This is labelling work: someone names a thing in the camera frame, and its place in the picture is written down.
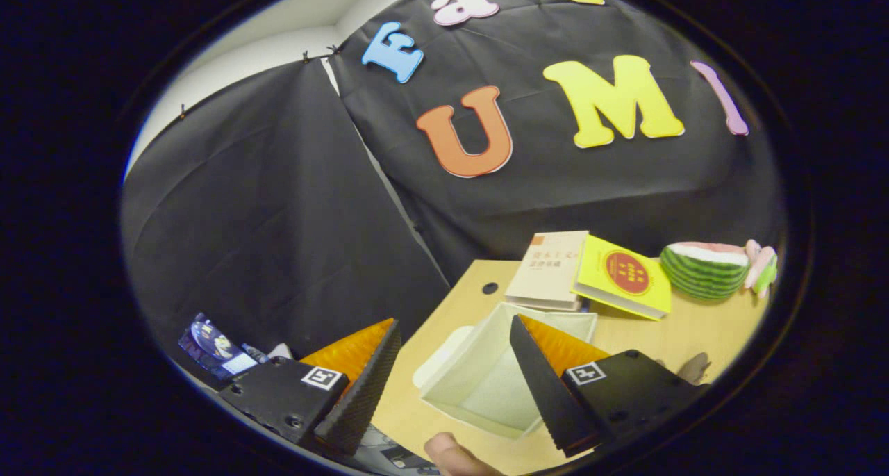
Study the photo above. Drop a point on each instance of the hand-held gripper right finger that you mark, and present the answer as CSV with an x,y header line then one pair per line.
x,y
549,399

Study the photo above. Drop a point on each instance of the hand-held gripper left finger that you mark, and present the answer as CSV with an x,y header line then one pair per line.
x,y
368,392

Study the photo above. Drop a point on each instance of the white fabric storage box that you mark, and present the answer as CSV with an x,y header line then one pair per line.
x,y
479,379

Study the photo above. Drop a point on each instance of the beige book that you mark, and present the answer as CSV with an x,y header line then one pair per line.
x,y
545,281

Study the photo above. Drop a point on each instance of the yellow book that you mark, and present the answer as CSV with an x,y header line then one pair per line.
x,y
597,281

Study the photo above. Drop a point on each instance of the shiny blue packet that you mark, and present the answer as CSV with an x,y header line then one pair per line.
x,y
212,344

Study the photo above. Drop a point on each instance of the black backdrop cloth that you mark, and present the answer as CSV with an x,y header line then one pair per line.
x,y
278,219

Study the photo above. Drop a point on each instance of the watermelon slice plush toy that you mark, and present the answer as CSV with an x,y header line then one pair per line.
x,y
701,274

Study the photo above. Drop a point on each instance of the pink and green plush toy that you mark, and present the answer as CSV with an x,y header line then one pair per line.
x,y
758,264

